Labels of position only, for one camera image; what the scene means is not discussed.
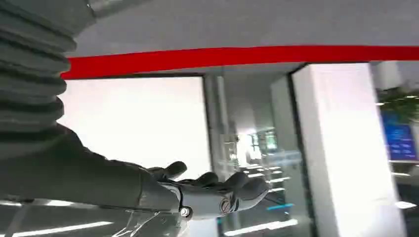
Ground glass door with dark frame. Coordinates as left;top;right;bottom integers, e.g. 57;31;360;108
202;72;315;237

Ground blue display screen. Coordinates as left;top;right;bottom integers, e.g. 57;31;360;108
380;112;419;161

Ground green potted plant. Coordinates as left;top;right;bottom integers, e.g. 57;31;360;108
376;85;419;124

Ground ribbed grey right arm sleeve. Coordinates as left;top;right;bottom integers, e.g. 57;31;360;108
0;0;99;159

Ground white square pillar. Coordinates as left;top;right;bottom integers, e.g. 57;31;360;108
291;63;407;237

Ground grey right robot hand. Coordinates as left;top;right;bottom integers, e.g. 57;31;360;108
0;125;271;222

